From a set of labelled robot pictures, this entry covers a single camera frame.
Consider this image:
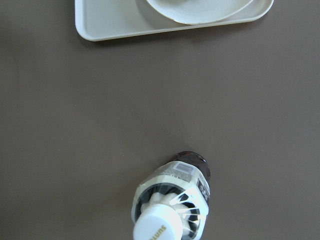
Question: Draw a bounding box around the tea bottle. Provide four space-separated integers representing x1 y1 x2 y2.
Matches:
131 151 211 240

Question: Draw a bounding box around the cream rectangular tray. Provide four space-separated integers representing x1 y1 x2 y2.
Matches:
74 0 274 42

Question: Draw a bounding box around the white round plate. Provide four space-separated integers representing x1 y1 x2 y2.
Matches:
147 0 252 25

